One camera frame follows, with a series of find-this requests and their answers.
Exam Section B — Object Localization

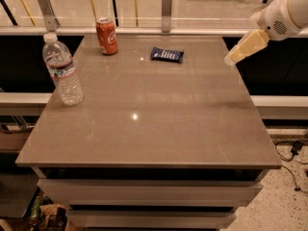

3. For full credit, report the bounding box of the lower grey drawer front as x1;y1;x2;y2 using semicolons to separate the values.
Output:
67;210;235;229

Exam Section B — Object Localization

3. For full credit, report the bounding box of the orange soda can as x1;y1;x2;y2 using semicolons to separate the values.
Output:
96;17;117;55

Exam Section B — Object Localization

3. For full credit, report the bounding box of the blue rxbar blueberry wrapper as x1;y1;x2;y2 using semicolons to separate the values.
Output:
150;47;184;64

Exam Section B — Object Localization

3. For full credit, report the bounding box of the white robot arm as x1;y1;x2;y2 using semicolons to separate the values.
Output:
224;0;308;65

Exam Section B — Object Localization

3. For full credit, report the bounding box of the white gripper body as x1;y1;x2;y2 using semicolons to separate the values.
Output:
251;0;297;40

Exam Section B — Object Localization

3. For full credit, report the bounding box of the black pole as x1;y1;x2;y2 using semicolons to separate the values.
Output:
112;0;119;27

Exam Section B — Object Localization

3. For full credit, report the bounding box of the right yellow pole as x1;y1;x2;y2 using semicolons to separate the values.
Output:
134;0;139;27

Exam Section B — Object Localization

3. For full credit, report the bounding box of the clear plastic water bottle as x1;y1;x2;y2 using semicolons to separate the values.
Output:
42;33;84;106

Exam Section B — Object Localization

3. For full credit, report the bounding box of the left metal railing bracket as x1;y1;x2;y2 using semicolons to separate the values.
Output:
38;0;60;32

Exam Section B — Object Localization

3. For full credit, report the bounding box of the metal railing bracket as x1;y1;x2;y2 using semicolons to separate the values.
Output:
38;0;60;32
161;0;172;33

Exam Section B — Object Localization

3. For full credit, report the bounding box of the left yellow pole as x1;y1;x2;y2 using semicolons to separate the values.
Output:
20;0;37;26

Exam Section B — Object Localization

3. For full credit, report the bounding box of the brown paper bag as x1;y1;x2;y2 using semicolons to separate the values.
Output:
39;204;67;231

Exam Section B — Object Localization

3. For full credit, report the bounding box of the upper grey drawer front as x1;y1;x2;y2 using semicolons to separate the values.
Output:
38;179;263;207

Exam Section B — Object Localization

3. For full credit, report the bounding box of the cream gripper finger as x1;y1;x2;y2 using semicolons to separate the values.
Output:
224;29;270;65

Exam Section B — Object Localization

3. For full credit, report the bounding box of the grey drawer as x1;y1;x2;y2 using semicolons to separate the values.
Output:
38;179;263;207
67;210;235;229

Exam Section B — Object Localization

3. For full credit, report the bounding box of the middle metal railing bracket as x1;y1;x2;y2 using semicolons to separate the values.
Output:
161;0;172;33

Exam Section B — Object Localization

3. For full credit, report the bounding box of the green can under table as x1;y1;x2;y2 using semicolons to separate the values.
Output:
30;196;44;226

